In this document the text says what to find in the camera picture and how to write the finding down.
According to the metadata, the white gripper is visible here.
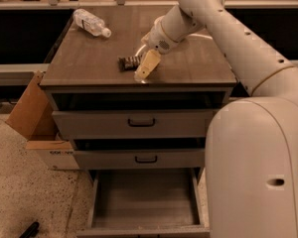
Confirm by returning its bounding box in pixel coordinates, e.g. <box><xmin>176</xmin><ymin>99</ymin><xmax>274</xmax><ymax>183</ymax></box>
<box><xmin>134</xmin><ymin>21</ymin><xmax>176</xmax><ymax>81</ymax></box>

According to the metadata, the dark chocolate rxbar wrapper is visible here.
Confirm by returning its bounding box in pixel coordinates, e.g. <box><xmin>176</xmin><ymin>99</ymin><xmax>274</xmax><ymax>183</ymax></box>
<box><xmin>118</xmin><ymin>56</ymin><xmax>141</xmax><ymax>71</ymax></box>

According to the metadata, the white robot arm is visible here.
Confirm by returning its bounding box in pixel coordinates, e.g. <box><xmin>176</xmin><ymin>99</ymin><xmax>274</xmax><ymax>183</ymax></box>
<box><xmin>143</xmin><ymin>0</ymin><xmax>298</xmax><ymax>238</ymax></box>

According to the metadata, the grey wooden drawer cabinet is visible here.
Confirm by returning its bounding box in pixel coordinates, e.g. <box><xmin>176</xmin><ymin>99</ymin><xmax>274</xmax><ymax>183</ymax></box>
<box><xmin>39</xmin><ymin>5</ymin><xmax>238</xmax><ymax>238</ymax></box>

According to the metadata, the top grey drawer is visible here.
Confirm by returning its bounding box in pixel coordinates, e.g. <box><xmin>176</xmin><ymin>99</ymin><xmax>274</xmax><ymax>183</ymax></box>
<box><xmin>53</xmin><ymin>109</ymin><xmax>214</xmax><ymax>140</ymax></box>

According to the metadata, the middle grey drawer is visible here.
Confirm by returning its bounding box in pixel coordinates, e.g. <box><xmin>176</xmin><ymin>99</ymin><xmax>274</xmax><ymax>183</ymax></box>
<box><xmin>74</xmin><ymin>150</ymin><xmax>205</xmax><ymax>170</ymax></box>

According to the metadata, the bottom grey open drawer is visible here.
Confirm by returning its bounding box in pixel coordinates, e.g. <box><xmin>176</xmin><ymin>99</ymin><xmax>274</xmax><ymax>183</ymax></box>
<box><xmin>76</xmin><ymin>169</ymin><xmax>210</xmax><ymax>238</ymax></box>

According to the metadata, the clear plastic water bottle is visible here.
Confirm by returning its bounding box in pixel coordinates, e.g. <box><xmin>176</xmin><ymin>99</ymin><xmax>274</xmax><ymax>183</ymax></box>
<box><xmin>74</xmin><ymin>9</ymin><xmax>111</xmax><ymax>38</ymax></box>

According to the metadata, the open cardboard box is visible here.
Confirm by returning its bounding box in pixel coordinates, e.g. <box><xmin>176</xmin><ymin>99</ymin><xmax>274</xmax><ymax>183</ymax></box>
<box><xmin>6</xmin><ymin>71</ymin><xmax>78</xmax><ymax>171</ymax></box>

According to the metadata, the black object on floor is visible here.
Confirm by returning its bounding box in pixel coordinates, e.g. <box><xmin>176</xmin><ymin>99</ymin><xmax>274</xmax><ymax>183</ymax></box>
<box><xmin>19</xmin><ymin>221</ymin><xmax>40</xmax><ymax>238</ymax></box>

